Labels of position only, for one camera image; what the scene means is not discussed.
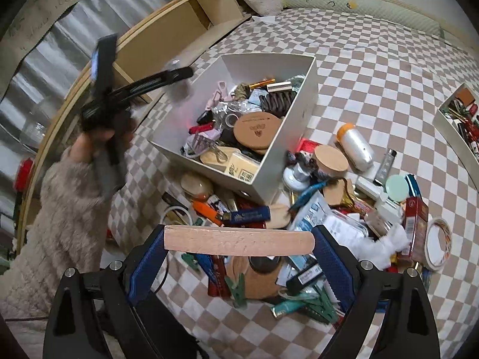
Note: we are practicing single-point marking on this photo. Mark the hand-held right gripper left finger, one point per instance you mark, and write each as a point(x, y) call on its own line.
point(148, 265)

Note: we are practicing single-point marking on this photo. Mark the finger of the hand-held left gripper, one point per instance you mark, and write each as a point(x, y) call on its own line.
point(106, 60)
point(149, 82)

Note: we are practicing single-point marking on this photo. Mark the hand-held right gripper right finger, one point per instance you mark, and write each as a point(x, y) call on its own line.
point(335, 265)

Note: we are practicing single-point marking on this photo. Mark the pile of assorted small clutter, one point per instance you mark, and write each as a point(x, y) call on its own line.
point(344, 224)

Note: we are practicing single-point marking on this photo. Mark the wooden stick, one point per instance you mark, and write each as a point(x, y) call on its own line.
point(239, 241)

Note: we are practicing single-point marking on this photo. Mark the white cardboard box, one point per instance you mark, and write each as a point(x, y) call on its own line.
point(292, 149)

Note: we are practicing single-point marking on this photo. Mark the person's left forearm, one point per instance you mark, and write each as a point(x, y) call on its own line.
point(56, 224)

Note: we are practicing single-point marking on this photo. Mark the person's left hand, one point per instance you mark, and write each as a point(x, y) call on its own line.
point(84, 147)

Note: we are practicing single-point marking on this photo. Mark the black box with white label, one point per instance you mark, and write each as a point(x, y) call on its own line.
point(305, 276)

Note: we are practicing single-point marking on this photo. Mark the green clothespin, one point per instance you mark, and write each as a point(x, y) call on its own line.
point(320, 304)
point(237, 291)

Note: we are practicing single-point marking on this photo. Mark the wooden headboard shelf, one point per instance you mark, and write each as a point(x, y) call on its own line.
point(157, 33)

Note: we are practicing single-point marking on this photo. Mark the white cotton wad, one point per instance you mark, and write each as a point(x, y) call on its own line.
point(385, 243)

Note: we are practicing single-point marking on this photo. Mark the blue printed clear packet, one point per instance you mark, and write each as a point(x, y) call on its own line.
point(314, 209)

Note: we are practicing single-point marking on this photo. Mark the teal tube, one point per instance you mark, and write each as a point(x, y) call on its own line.
point(290, 307)

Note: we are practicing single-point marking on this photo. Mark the red lighter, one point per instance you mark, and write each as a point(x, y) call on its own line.
point(200, 128)

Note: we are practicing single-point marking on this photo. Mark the brown paper sheet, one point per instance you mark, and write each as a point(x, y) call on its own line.
point(48, 11)

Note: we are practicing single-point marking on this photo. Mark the round cork coaster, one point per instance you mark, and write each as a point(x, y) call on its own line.
point(262, 286)

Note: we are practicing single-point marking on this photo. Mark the orange glossy tube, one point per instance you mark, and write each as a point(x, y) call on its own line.
point(204, 209)

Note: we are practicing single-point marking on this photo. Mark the white charger block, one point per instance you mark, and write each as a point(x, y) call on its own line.
point(368, 189)

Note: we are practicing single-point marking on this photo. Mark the silver tape roll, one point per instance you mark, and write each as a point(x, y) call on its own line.
point(230, 119)

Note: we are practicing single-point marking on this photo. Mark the red printed carton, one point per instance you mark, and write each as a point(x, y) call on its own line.
point(415, 224)

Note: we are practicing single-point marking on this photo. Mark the beige oval case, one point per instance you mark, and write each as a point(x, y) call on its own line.
point(196, 186)

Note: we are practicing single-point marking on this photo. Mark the white round jar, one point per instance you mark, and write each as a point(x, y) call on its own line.
point(295, 177)

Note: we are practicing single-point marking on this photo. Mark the white tape roll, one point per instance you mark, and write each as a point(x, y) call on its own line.
point(430, 246)

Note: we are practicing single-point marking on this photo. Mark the blue printed flat bar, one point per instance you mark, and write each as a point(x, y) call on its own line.
point(249, 215)

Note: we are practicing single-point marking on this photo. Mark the mint round compact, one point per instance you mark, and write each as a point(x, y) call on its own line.
point(396, 187)

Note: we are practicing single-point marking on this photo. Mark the jar with cork lid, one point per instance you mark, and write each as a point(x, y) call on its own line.
point(331, 162)

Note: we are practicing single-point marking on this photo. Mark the gold orange tube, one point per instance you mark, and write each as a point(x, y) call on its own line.
point(262, 82)

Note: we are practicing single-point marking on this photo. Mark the silver lighter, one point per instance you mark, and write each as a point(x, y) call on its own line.
point(385, 164)

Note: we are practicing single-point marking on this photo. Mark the round wooden lid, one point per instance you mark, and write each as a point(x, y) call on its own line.
point(258, 129)

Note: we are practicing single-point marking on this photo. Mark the silver bottle with orange cap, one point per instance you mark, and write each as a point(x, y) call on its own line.
point(355, 146)

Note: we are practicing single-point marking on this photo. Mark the cream printed small box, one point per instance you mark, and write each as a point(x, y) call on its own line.
point(241, 168)

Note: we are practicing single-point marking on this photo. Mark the dark brown hair claw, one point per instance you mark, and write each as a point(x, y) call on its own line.
point(277, 101)

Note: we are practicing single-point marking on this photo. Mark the white small comb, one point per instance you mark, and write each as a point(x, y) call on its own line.
point(278, 86)

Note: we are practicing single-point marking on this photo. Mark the checkered beige white blanket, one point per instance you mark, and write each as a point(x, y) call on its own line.
point(374, 93)

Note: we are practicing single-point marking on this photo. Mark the shallow white box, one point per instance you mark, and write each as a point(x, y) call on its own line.
point(449, 127)

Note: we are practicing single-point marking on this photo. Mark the long quilted bolster pillow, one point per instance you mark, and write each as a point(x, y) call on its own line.
point(374, 9)

